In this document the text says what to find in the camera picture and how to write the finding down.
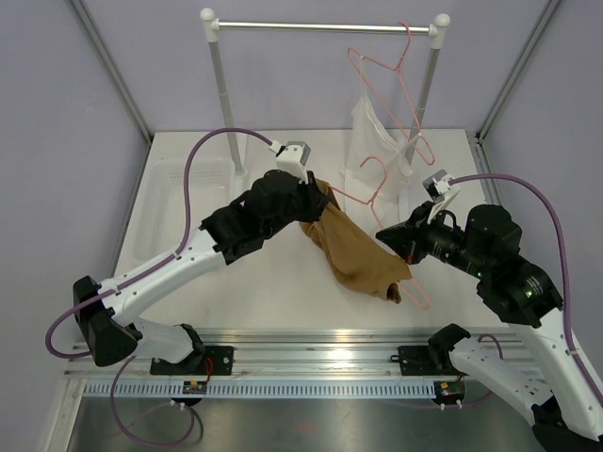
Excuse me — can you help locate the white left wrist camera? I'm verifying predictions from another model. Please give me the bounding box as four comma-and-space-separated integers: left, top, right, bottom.
269, 140, 311, 184

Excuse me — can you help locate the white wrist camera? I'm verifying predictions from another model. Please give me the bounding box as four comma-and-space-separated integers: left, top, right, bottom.
269, 140, 311, 184
422, 169, 460, 222

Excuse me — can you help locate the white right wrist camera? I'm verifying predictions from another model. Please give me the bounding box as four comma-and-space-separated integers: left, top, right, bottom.
422, 169, 460, 222

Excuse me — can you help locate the white tank top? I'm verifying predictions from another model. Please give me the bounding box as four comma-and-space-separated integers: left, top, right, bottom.
338, 87, 416, 236

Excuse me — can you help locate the white slotted cable duct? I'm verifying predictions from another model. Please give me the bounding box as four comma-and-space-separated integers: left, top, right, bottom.
84, 379, 435, 399

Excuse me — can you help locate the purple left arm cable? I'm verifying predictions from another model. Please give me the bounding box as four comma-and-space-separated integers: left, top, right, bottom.
44, 127, 277, 446

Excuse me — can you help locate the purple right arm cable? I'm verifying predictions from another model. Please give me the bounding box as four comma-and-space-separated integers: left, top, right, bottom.
449, 172, 603, 411

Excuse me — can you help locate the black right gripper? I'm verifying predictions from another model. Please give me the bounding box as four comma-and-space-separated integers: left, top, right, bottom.
377, 200, 490, 278

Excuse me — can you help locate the left aluminium frame post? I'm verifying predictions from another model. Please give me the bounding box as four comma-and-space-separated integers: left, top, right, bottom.
67, 0, 154, 147

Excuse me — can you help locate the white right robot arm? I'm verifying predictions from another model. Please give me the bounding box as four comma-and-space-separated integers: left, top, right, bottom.
376, 202, 602, 451

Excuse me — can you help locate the tan tank top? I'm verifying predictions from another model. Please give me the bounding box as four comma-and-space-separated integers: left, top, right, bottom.
300, 180, 413, 304

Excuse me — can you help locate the right aluminium frame post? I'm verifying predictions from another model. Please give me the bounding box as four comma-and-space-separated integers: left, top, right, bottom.
476, 0, 564, 145

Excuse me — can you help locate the white metal clothes rack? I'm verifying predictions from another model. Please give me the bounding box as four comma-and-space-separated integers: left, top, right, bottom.
201, 1, 450, 158

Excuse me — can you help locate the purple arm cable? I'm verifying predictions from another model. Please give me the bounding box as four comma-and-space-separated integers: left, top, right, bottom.
449, 172, 603, 411
44, 127, 277, 446

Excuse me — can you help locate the aluminium frame post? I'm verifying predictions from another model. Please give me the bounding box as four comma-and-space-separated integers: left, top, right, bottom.
476, 0, 564, 145
67, 0, 154, 147

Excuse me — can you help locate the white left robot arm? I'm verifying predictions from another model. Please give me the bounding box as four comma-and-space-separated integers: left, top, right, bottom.
73, 169, 329, 375

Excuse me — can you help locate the aluminium mounting rail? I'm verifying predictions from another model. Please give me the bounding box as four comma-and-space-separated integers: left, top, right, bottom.
65, 329, 576, 381

